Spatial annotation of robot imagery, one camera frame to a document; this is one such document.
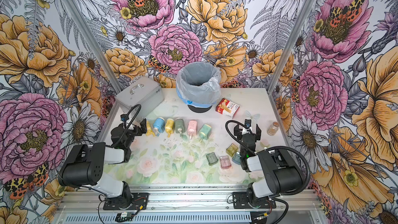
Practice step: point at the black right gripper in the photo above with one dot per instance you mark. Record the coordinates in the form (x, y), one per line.
(238, 132)

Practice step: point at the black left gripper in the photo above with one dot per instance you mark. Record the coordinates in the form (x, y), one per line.
(139, 132)

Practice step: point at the yellow pencil sharpener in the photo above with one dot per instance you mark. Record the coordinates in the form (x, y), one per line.
(169, 127)
(149, 129)

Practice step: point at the yellow transparent shavings tray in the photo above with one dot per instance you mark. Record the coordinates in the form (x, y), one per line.
(231, 150)

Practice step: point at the blue transparent shavings tray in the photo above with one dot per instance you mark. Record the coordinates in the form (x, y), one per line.
(236, 158)

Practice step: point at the blue pencil sharpener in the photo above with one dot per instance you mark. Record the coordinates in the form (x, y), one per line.
(158, 126)

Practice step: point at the pink transparent shavings tray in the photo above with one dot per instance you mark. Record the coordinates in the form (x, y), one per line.
(225, 162)

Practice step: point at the grey green shavings tray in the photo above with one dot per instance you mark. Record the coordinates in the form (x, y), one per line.
(212, 158)

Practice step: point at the dark green pencil sharpener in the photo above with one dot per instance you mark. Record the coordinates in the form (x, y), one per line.
(179, 126)

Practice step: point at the mint green pencil sharpener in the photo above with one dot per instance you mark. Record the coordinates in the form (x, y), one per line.
(205, 131)

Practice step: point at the pink pencil sharpener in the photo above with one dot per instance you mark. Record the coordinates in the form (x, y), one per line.
(192, 128)

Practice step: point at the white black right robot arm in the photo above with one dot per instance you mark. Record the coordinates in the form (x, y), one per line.
(286, 172)

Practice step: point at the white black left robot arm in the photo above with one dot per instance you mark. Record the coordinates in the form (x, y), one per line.
(84, 166)

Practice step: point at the silver metal case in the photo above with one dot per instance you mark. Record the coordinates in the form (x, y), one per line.
(146, 92)

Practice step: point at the red white cardboard box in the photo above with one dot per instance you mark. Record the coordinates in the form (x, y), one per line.
(227, 108)

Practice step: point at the floral table mat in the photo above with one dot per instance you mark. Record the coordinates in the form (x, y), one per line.
(179, 160)

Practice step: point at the black bin with plastic liner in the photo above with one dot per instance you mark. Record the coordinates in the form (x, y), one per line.
(198, 86)

